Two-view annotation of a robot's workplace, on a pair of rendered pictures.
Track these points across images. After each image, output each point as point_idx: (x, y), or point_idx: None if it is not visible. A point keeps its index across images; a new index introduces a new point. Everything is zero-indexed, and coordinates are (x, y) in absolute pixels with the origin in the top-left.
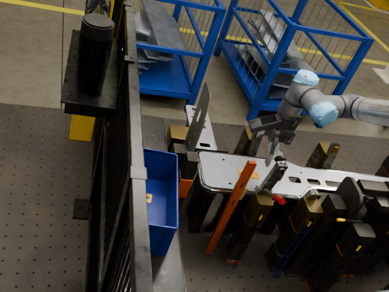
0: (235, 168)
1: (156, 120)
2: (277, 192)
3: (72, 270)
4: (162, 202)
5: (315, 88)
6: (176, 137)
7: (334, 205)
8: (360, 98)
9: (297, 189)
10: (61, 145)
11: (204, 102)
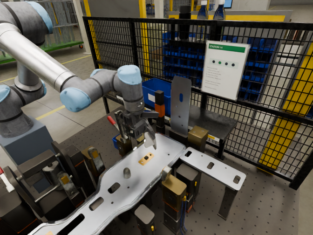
0: (156, 155)
1: (220, 134)
2: (120, 163)
3: None
4: None
5: (116, 72)
6: (194, 127)
7: (73, 145)
8: (72, 73)
9: (107, 179)
10: (253, 152)
11: (180, 86)
